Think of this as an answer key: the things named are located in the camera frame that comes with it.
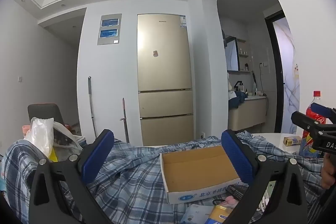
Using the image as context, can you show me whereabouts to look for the blue plaid cloth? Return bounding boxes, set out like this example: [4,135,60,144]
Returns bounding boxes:
[0,136,336,224]

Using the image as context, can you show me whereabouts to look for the grey mop handle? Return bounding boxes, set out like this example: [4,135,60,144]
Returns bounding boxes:
[88,76,98,139]

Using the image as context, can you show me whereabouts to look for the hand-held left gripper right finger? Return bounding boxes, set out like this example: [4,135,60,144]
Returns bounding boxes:
[221,130,308,224]

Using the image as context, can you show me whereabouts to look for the grey wall panel blue windows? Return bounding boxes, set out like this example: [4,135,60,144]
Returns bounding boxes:
[97,13,122,45]

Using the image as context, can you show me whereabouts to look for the black printed packet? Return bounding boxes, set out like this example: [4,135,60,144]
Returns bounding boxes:
[226,184,250,201]

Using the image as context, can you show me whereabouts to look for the white bag with newspaper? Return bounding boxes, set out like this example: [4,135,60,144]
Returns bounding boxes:
[53,121,85,153]

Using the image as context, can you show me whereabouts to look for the bathroom wall shelf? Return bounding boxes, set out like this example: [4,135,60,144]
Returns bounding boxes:
[238,39,251,73]

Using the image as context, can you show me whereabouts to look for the person's right hand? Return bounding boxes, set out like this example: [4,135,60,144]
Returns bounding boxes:
[321,153,336,189]

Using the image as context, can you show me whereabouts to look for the cola bottle red cap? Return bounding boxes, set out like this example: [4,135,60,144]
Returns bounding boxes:
[304,91,328,132]

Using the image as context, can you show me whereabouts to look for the small yellow carton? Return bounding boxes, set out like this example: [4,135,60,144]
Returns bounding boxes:
[283,135,302,146]

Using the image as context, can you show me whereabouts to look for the bathroom mirror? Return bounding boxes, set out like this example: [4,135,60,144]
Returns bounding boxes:
[224,35,240,72]

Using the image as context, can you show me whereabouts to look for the white cable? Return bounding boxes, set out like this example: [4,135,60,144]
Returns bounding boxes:
[259,187,271,212]

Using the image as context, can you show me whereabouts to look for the cardboard box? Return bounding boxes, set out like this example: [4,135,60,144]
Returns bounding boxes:
[160,145,243,205]

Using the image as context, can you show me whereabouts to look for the small pink item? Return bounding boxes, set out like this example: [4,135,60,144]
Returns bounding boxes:
[226,196,240,207]

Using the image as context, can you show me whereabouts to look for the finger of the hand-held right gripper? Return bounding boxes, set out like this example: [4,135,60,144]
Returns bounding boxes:
[291,111,336,135]
[311,103,336,123]

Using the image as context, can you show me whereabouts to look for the beige vanity cabinet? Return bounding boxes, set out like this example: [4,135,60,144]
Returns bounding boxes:
[228,95,268,132]

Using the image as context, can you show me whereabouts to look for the gold three-door fridge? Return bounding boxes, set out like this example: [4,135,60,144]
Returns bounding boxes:
[137,13,195,146]

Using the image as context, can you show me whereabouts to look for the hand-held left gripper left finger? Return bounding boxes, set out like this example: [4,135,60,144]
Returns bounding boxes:
[28,129,116,224]

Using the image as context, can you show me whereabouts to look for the dark red broom stick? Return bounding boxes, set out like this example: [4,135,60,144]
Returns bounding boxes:
[119,97,130,144]

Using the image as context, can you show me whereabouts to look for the yellow and blue packet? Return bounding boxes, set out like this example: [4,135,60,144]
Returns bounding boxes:
[203,204,234,224]

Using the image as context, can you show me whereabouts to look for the white plastic bag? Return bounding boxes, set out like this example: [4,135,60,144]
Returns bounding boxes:
[24,117,55,159]

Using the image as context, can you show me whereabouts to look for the marble patterned door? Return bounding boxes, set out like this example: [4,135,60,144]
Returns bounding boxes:
[272,15,301,134]

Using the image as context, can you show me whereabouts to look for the dark blue cloth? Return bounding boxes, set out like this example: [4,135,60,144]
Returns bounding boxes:
[228,91,248,109]

